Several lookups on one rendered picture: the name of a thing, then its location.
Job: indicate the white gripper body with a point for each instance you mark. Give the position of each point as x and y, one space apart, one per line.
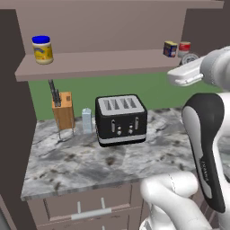
185 73

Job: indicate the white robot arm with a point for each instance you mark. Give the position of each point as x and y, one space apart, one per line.
206 140

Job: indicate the brown cabinet shelf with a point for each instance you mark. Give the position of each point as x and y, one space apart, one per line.
95 64

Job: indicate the red and white can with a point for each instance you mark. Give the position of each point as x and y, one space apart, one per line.
184 48

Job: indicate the blue and yellow can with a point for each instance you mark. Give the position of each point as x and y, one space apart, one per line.
170 49

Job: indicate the black and silver toaster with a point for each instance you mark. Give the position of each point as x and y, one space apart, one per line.
121 122

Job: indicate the pale grey carton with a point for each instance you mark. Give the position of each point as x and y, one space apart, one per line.
87 121

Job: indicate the wooden knife block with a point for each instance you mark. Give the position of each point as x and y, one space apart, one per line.
63 112

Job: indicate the dark grey knife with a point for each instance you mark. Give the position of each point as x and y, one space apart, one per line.
52 90
58 99

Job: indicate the yellow jar with blue lid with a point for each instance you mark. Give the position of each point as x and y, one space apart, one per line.
43 52

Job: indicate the brown drawer front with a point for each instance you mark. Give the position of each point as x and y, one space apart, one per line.
60 203
119 223

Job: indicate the dark brown tall side panel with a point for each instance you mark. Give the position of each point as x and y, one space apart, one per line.
15 119

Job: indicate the brown open wall cabinet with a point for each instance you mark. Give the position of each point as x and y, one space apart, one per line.
104 27

